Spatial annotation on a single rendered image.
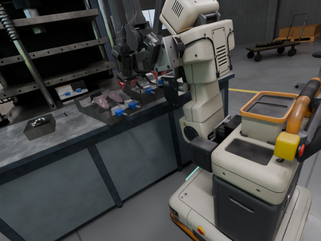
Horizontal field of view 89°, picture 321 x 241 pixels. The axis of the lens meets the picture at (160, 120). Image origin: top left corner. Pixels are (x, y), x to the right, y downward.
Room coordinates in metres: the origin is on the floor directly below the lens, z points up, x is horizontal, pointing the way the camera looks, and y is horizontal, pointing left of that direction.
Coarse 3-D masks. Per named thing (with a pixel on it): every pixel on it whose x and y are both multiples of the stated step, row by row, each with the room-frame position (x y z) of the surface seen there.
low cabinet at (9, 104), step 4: (0, 84) 4.55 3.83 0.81; (0, 88) 4.42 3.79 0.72; (0, 100) 4.34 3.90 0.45; (4, 100) 4.38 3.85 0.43; (0, 104) 4.31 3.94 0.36; (4, 104) 4.35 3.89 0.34; (8, 104) 4.39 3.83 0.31; (12, 104) 4.44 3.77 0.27; (0, 108) 4.28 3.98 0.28; (4, 108) 4.32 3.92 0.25; (8, 108) 4.36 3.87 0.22; (0, 112) 4.25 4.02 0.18; (4, 112) 4.29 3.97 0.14; (4, 116) 4.27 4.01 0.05
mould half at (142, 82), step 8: (144, 80) 1.41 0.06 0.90; (152, 80) 1.41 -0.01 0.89; (128, 88) 1.35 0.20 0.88; (136, 88) 1.29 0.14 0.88; (152, 88) 1.18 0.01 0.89; (136, 96) 1.22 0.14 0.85; (144, 96) 1.13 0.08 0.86; (152, 96) 1.15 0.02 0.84; (160, 96) 1.18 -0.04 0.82; (144, 104) 1.12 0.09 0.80
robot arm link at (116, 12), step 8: (112, 0) 0.85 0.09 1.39; (120, 0) 0.86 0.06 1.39; (112, 8) 0.86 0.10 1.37; (120, 8) 0.85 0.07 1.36; (112, 16) 0.88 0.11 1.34; (120, 16) 0.85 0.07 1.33; (120, 24) 0.85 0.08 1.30; (120, 32) 0.84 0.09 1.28; (120, 40) 0.85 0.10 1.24; (128, 48) 0.85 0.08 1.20
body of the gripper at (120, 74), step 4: (124, 68) 0.89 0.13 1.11; (128, 68) 0.89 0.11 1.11; (120, 72) 0.94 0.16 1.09; (124, 72) 0.90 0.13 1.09; (128, 72) 0.90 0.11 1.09; (132, 72) 0.95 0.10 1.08; (120, 76) 0.90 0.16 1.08; (124, 76) 0.91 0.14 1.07; (128, 76) 0.90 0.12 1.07; (132, 76) 0.92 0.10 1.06
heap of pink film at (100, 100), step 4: (112, 92) 1.19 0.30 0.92; (116, 92) 1.20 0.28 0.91; (100, 96) 1.25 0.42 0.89; (104, 96) 1.23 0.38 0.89; (108, 96) 1.18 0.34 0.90; (112, 96) 1.16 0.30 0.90; (116, 96) 1.15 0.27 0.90; (96, 100) 1.10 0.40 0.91; (100, 100) 1.10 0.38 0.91; (104, 100) 1.10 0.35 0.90; (116, 100) 1.13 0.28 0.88; (120, 100) 1.13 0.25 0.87; (100, 104) 1.07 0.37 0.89; (104, 104) 1.07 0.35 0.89; (104, 108) 1.05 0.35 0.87; (108, 108) 1.05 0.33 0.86
